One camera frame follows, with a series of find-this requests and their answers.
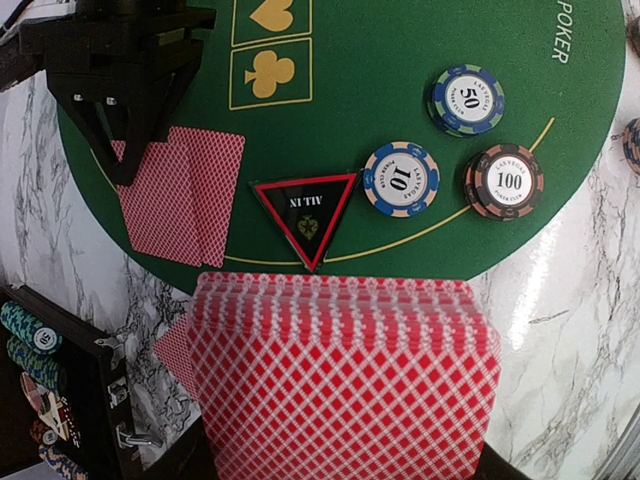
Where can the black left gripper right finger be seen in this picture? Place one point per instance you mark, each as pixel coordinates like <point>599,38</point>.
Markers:
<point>493,467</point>

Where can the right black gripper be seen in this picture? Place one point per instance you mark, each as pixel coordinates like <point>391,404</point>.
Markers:
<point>118,69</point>

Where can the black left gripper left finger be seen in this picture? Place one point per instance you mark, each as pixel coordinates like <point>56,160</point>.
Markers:
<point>190,458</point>

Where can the dropped red card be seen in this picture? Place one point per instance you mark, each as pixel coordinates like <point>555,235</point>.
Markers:
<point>173,352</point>

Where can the red back card deck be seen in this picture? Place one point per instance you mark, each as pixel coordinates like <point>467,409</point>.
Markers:
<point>329,377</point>

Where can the blue white chip stack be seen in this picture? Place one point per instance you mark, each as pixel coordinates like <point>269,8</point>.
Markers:
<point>631,145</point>

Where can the black poker chip case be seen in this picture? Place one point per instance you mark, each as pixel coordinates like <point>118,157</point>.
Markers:
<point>95,383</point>

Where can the blue tan chip row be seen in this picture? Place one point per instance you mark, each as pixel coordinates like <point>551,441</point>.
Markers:
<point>61,463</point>

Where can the brown 100 chip stack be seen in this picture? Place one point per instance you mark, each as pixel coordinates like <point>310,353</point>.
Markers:
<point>42,434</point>

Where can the boxed playing card deck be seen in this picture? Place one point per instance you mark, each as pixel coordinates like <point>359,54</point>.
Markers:
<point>52,409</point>

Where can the dark green chip row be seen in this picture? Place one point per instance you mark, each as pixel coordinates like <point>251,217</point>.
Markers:
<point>43,369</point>

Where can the teal 50 chip row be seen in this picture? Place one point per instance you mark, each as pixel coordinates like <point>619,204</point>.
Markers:
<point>33,332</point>

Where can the black red triangle marker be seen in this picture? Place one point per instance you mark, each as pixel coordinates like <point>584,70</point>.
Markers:
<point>308,211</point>

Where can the round green poker mat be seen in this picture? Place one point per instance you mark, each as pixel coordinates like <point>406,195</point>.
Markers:
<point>315,87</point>

